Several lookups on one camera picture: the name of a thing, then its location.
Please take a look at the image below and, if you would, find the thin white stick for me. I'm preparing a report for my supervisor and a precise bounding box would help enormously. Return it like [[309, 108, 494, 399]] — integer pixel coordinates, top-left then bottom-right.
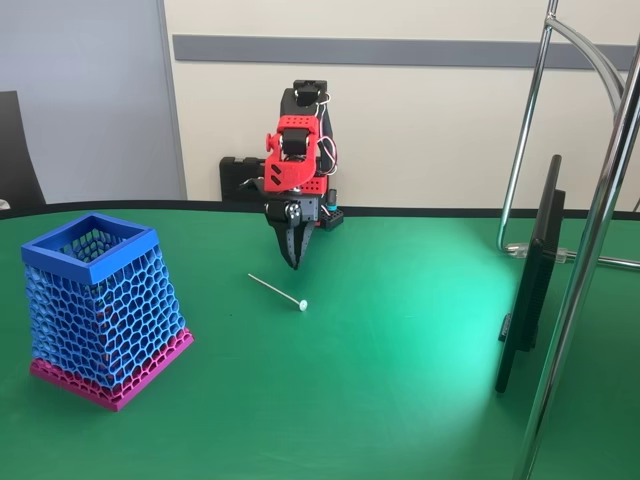
[[247, 273, 310, 314]]

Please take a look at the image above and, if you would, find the blue and pink lattice basket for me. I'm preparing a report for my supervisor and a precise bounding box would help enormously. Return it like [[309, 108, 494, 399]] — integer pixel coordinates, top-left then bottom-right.
[[20, 212, 195, 413]]

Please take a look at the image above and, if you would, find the black plastic case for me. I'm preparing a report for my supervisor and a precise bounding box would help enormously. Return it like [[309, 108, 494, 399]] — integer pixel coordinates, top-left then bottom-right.
[[219, 156, 269, 204]]

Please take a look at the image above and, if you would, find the green table cloth black edge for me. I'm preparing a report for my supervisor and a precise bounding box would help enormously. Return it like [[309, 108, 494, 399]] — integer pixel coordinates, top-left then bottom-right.
[[0, 199, 640, 480]]

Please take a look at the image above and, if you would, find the clear plastic stand clip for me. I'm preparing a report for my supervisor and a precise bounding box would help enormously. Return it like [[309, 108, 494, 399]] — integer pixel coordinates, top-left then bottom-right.
[[506, 241, 570, 265]]

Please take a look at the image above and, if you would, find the chrome tube stand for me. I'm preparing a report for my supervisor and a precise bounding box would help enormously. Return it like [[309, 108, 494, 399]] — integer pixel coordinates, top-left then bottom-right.
[[497, 0, 640, 480]]

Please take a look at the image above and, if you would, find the black chair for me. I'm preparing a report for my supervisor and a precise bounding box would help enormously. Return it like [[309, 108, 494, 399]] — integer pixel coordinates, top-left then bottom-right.
[[0, 90, 47, 211]]

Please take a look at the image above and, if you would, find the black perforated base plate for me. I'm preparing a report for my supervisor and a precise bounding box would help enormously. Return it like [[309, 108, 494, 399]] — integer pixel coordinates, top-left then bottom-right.
[[316, 207, 346, 232]]

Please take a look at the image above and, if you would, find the red white servo cable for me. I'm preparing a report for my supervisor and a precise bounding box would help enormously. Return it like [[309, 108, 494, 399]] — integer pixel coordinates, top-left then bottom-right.
[[316, 133, 340, 177]]

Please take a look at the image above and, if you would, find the grey wall rail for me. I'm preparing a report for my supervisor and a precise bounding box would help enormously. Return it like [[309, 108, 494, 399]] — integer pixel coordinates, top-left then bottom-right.
[[172, 33, 639, 71]]

